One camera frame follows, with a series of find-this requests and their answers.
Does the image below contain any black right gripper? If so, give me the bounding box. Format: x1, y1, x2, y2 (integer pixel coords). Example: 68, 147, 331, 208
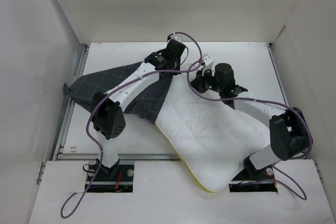
188, 67, 223, 94

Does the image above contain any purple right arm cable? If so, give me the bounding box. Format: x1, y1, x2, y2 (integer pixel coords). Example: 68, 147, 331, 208
186, 61, 313, 201

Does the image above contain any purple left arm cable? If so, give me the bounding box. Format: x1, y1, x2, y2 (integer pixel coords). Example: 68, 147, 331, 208
60, 31, 203, 219

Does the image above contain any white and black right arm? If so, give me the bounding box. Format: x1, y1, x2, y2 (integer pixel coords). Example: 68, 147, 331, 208
191, 61, 313, 179

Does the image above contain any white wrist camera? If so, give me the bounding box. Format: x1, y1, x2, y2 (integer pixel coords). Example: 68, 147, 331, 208
201, 54, 214, 75
167, 33, 183, 43

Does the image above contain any dark grey checked pillowcase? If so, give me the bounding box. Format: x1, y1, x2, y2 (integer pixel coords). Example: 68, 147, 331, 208
63, 62, 173, 124

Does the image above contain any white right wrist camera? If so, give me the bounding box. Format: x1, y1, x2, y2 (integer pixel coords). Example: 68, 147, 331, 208
201, 54, 214, 75

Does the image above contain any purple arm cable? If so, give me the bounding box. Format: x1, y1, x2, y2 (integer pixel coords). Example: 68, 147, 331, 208
186, 61, 313, 201
60, 31, 203, 219

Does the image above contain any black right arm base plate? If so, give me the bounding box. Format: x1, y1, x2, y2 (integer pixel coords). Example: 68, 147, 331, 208
229, 165, 278, 193

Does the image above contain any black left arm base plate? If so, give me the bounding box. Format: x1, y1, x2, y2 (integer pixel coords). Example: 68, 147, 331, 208
83, 164, 134, 193

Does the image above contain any white pillow with yellow edge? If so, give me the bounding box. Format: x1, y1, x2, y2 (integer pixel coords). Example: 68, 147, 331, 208
155, 74, 270, 192

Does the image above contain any aluminium front table rail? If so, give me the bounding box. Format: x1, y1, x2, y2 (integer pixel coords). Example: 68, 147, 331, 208
52, 153, 180, 161

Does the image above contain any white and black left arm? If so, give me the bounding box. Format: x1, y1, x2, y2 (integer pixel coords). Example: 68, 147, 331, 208
90, 37, 186, 180

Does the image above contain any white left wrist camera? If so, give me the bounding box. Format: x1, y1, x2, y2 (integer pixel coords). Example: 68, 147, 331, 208
167, 33, 183, 43

